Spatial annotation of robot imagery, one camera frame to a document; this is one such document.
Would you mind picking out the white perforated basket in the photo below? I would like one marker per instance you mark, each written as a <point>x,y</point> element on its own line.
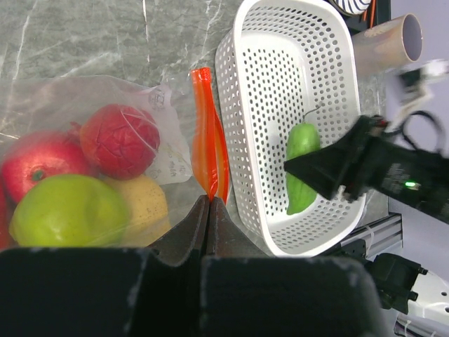
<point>283,63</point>

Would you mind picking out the black tray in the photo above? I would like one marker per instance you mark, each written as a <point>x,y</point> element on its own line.
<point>382,15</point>

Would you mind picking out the clear zip top bag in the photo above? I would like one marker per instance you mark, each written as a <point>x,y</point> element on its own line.
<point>192,158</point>

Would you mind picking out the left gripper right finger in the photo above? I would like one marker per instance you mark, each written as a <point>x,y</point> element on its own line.
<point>265,296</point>

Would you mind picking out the striped white plate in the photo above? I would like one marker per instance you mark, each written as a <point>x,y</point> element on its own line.
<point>351,7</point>

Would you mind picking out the red chili pepper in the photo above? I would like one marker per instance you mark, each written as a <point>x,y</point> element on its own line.
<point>5,212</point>

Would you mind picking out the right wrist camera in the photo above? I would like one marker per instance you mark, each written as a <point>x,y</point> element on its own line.
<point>412,88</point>

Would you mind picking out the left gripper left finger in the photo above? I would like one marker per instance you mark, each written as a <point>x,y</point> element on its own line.
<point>151,291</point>

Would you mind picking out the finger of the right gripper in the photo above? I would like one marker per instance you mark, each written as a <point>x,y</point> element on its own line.
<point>347,163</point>

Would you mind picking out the beige mug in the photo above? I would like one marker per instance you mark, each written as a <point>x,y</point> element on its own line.
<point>393,44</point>

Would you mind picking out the green bitter gourd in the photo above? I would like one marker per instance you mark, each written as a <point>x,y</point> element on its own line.
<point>303,139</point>

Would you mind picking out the orange fork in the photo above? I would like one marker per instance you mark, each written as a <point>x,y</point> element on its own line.
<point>369,14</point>

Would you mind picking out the red wrinkled fruit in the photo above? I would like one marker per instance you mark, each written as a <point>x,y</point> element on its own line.
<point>120,141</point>

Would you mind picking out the red apple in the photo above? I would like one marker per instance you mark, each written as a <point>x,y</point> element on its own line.
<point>39,155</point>

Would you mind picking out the green pear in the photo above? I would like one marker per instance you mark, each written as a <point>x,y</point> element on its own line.
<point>70,210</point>

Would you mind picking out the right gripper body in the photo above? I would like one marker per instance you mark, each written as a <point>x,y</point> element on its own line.
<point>417,178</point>

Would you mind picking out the yellow lemon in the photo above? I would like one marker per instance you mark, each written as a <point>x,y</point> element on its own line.
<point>148,207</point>

